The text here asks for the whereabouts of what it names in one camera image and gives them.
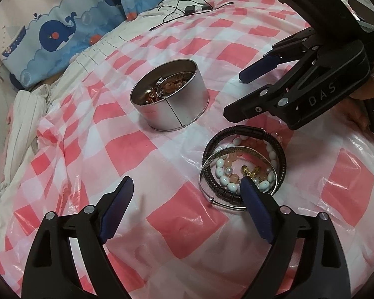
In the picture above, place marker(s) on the white striped bedsheet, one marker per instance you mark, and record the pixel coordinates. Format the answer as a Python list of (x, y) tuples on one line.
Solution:
[(21, 121)]

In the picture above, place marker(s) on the thin silver bangle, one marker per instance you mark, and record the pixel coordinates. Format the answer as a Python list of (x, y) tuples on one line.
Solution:
[(219, 204)]

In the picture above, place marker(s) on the round silver metal tin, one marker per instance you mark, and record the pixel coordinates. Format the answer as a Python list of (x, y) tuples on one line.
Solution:
[(162, 112)]

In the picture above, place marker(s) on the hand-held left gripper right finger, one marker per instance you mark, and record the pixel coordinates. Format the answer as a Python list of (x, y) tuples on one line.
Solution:
[(255, 205)]

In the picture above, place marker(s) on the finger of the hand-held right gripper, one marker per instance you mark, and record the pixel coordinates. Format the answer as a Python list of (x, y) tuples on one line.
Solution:
[(255, 70), (243, 109)]

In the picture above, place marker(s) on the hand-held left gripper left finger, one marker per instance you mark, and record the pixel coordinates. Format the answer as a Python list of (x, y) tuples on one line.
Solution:
[(118, 205)]

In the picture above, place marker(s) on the red white checked plastic tablecloth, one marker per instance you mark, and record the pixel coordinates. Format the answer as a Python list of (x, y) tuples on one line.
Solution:
[(112, 149)]

